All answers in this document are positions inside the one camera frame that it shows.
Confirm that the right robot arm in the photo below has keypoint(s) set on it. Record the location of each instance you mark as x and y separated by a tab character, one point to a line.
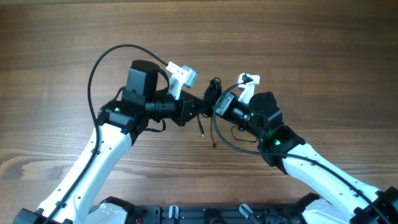
339	198

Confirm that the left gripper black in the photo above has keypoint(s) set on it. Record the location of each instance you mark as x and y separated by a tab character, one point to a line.
186	111

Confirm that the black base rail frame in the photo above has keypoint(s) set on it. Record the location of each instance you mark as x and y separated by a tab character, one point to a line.
266	214

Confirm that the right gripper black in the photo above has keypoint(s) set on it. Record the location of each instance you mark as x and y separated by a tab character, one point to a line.
224	104

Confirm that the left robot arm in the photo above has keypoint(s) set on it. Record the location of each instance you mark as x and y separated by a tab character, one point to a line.
149	94

